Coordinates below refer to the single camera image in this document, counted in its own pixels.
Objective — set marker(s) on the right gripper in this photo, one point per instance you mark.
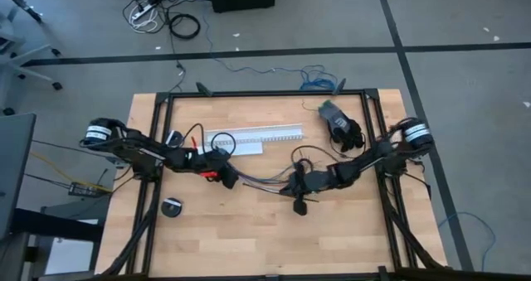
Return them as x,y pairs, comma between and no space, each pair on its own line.
317,180

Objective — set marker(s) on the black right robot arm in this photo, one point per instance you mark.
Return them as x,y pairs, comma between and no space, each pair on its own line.
381,154

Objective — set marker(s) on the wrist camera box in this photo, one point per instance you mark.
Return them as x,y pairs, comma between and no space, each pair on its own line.
342,173
199,161

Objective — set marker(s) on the black desk bar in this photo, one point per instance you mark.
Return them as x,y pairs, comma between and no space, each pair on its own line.
58,225

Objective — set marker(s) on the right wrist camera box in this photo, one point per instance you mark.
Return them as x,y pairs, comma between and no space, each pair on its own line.
342,173

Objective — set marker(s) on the white power strip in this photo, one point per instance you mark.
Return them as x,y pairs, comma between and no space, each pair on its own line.
143,12

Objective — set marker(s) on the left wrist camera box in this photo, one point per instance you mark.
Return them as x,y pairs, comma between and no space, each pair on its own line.
199,161

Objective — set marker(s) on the dark safety glasses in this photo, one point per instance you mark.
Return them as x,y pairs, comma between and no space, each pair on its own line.
350,138

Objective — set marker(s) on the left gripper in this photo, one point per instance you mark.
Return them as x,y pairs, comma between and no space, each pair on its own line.
227,173

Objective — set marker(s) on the grey office chair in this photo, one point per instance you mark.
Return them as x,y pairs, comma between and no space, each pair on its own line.
16,61

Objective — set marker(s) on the grey desk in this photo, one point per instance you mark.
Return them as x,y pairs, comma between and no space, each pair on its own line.
16,169

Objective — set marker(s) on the black hub box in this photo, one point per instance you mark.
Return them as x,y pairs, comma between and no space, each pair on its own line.
83,189

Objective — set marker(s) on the dark desk leg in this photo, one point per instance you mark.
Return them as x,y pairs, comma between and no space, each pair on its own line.
25,1

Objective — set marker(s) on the black aluminium table frame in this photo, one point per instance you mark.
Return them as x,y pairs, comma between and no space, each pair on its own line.
265,93

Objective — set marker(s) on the red clip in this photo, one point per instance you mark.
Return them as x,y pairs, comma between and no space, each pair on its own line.
208,175
193,143

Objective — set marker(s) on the white flat raceway lid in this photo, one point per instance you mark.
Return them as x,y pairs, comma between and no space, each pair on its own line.
240,148

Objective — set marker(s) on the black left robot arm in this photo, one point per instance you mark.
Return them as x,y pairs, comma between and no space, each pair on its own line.
137,146

